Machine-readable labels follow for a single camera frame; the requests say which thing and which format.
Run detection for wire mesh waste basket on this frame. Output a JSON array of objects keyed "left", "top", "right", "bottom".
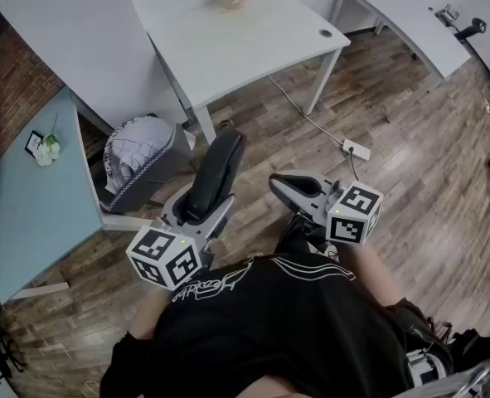
[{"left": 99, "top": 116, "right": 197, "bottom": 216}]

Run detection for white artificial flowers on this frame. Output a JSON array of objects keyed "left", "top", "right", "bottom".
[{"left": 34, "top": 113, "right": 62, "bottom": 168}]

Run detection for grey metal equipment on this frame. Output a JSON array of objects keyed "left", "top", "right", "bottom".
[{"left": 405, "top": 347, "right": 490, "bottom": 398}]

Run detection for person's right white shoe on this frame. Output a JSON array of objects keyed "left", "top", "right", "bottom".
[{"left": 310, "top": 238, "right": 341, "bottom": 261}]

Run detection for light blue table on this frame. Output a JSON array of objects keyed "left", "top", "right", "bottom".
[{"left": 0, "top": 85, "right": 154, "bottom": 306}]

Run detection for person's left forearm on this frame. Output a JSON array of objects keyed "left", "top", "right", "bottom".
[{"left": 127, "top": 278, "right": 182, "bottom": 342}]

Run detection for small black picture frame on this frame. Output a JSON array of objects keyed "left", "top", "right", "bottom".
[{"left": 24, "top": 129, "right": 45, "bottom": 157}]

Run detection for long white desk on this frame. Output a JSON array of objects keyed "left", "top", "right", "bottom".
[{"left": 329, "top": 0, "right": 473, "bottom": 81}]

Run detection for person's black trousers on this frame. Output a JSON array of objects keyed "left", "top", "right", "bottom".
[{"left": 274, "top": 212, "right": 333, "bottom": 257}]

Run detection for small wire rack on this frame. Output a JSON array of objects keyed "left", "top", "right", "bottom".
[{"left": 434, "top": 2, "right": 462, "bottom": 22}]

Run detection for thin black cable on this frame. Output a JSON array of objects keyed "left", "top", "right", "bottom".
[{"left": 348, "top": 148, "right": 362, "bottom": 182}]

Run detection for white power cable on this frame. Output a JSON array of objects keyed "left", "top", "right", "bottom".
[{"left": 267, "top": 74, "right": 346, "bottom": 145}]

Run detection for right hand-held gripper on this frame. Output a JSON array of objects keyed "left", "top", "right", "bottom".
[{"left": 268, "top": 172, "right": 385, "bottom": 246}]

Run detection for white power strip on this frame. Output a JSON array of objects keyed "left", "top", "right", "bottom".
[{"left": 341, "top": 138, "right": 371, "bottom": 162}]

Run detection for white checked cloth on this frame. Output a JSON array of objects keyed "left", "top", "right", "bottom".
[{"left": 103, "top": 114, "right": 177, "bottom": 191}]

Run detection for person's black shirt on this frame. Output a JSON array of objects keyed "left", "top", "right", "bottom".
[{"left": 99, "top": 252, "right": 455, "bottom": 398}]

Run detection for person's right forearm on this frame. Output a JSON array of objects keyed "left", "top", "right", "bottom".
[{"left": 337, "top": 242, "right": 408, "bottom": 308}]

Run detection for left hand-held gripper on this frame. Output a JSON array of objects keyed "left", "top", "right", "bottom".
[{"left": 126, "top": 189, "right": 235, "bottom": 292}]

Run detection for black phone handset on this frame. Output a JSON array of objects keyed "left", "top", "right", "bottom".
[{"left": 185, "top": 127, "right": 246, "bottom": 224}]

